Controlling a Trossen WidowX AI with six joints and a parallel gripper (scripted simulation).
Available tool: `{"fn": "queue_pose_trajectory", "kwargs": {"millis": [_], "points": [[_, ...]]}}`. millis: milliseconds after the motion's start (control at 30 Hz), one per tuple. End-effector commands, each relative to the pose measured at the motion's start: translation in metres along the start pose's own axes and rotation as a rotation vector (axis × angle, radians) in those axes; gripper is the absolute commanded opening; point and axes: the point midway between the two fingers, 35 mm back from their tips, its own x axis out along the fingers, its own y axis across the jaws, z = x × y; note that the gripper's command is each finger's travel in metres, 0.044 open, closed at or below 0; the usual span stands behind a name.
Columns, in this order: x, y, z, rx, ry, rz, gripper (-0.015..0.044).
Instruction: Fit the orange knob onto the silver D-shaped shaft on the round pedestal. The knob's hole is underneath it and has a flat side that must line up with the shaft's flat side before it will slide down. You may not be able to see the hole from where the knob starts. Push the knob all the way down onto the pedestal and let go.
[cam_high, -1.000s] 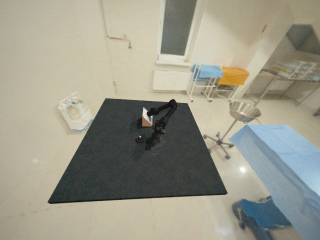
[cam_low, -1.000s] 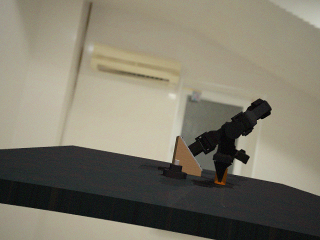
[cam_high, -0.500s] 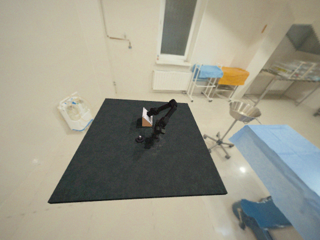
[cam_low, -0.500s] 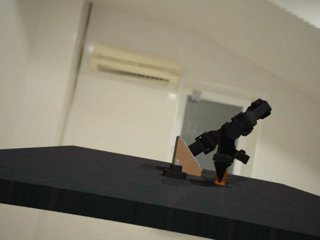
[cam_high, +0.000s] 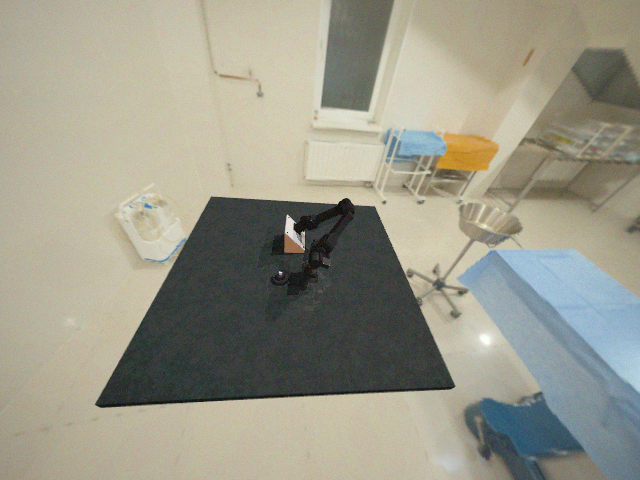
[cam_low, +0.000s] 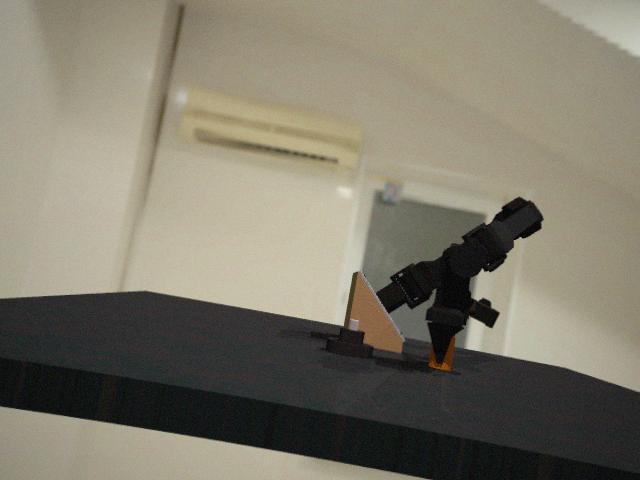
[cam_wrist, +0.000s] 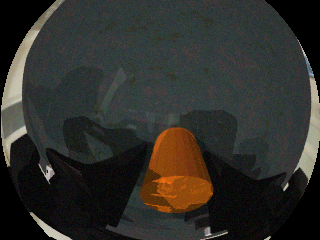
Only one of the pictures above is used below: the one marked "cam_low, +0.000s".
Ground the orange knob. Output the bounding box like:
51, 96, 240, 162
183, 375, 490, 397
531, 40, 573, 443
429, 337, 456, 371

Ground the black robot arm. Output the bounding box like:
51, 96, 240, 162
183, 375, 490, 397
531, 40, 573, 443
375, 197, 544, 328

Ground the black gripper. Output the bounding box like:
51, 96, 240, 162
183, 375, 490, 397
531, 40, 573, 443
425, 276, 470, 364

